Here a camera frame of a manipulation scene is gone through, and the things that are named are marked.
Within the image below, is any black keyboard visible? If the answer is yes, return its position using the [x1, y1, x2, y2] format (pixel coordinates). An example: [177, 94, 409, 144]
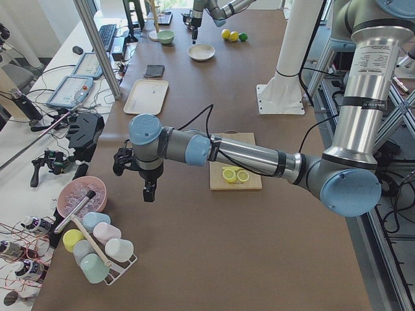
[99, 24, 117, 52]

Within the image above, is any light blue plastic cup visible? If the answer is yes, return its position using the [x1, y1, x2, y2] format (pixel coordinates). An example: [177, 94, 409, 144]
[82, 212, 111, 233]

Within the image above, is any mint green plastic cup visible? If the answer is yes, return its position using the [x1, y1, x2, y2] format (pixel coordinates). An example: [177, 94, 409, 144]
[80, 253, 110, 284]

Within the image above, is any bamboo cutting board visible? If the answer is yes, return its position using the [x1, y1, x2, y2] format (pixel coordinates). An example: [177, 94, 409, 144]
[209, 132, 262, 190]

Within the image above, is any pink bowl with ice cubes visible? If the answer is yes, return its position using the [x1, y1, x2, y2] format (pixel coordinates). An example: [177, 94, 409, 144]
[57, 176, 107, 219]

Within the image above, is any teach pendant tablet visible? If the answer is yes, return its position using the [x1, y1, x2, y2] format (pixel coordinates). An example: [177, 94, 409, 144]
[73, 52, 103, 80]
[46, 75, 93, 109]

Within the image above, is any whole yellow lemon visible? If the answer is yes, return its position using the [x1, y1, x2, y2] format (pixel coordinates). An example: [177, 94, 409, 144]
[228, 31, 239, 42]
[221, 29, 231, 41]

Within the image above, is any white wire cup rack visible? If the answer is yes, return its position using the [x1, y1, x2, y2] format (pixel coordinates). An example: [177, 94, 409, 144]
[104, 254, 138, 286]

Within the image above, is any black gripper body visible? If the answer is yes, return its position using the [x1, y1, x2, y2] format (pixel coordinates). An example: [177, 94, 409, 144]
[134, 158, 163, 189]
[190, 17, 200, 30]

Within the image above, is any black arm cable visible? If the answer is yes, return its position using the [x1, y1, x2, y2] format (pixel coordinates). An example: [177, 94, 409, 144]
[176, 104, 340, 178]

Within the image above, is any grey folded cloth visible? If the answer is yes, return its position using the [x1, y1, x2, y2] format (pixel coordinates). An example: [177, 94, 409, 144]
[144, 64, 165, 78]

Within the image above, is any cream rabbit tray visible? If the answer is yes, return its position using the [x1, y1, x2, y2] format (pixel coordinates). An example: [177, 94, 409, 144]
[123, 79, 169, 115]

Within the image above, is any black flat box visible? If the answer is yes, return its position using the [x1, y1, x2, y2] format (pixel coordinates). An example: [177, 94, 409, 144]
[73, 163, 89, 180]

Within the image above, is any pink plastic cup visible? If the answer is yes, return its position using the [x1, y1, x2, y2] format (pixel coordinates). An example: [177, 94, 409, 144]
[93, 222, 122, 246]

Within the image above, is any grey plastic cup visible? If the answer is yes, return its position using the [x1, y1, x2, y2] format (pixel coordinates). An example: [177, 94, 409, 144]
[73, 240, 95, 266]

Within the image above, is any white plastic cup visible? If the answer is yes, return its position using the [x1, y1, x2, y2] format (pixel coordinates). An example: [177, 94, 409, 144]
[105, 238, 134, 262]

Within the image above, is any wooden stand with base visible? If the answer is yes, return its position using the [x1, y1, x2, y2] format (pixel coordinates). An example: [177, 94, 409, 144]
[146, 0, 164, 41]

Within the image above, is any aluminium frame post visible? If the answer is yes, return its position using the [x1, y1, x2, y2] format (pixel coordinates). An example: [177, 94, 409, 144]
[73, 0, 122, 100]

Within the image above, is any cream round plate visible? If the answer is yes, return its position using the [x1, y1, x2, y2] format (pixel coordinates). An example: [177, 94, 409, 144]
[187, 43, 216, 61]

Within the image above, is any black plastic housing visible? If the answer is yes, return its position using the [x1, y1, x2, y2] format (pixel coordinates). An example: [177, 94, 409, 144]
[65, 113, 104, 162]

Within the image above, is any computer mouse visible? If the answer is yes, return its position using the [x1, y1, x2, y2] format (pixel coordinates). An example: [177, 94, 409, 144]
[72, 45, 84, 55]

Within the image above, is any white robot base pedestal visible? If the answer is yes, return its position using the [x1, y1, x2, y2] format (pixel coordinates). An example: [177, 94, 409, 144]
[257, 0, 325, 115]

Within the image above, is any green lime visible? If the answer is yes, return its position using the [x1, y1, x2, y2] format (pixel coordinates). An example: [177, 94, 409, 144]
[239, 32, 248, 42]

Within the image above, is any mint green bowl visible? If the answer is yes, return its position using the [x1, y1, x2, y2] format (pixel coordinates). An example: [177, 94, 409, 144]
[157, 30, 175, 45]

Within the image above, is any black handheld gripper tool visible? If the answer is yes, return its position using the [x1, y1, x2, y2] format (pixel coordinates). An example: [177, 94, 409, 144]
[30, 149, 75, 187]

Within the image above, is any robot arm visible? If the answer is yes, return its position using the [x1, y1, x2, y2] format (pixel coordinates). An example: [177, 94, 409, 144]
[128, 1, 414, 217]
[189, 0, 255, 44]

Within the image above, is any yellow plastic cup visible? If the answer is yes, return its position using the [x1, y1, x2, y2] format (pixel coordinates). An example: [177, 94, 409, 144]
[62, 229, 85, 253]

